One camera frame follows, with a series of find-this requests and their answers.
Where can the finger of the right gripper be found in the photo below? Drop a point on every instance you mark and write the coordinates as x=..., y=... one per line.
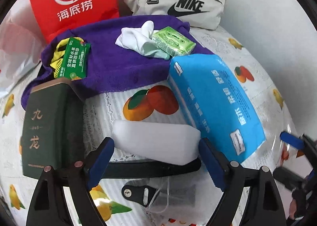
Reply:
x=292, y=140

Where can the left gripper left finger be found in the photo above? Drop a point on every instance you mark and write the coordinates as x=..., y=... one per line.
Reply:
x=48, y=205

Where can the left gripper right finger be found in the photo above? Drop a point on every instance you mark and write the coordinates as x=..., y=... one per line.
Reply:
x=264, y=205

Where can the white mesh pouch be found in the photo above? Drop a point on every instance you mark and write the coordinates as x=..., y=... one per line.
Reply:
x=170, y=195

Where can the white sponge block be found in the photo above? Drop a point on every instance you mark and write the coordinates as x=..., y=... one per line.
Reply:
x=169, y=143

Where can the green wet wipes packet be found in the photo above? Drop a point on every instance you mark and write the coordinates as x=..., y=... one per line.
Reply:
x=74, y=63

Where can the light green tissue packet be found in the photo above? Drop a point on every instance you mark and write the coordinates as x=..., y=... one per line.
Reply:
x=173, y=42

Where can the dark green tea tin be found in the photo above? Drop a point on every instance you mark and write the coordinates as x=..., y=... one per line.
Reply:
x=53, y=128

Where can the blue tissue pack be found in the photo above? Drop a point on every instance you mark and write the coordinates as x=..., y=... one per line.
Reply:
x=214, y=102

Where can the white Miniso plastic bag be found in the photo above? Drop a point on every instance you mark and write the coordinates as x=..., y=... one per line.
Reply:
x=21, y=45

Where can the yellow black strap item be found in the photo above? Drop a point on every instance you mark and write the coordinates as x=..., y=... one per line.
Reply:
x=58, y=56

